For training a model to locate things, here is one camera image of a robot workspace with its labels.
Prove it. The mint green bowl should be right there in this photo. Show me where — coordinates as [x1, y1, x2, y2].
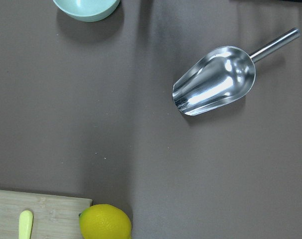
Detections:
[53, 0, 120, 22]

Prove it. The black box at edge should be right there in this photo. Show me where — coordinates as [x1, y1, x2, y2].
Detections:
[259, 0, 302, 3]

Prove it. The metal scoop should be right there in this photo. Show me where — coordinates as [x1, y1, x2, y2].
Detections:
[172, 28, 300, 116]

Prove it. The yellow lemon near scoop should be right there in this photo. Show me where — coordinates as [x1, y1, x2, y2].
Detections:
[79, 204, 132, 239]

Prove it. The yellow plastic knife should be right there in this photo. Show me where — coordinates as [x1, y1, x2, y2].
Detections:
[18, 210, 33, 239]

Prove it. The wooden cutting board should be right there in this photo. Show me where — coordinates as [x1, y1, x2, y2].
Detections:
[0, 190, 93, 239]

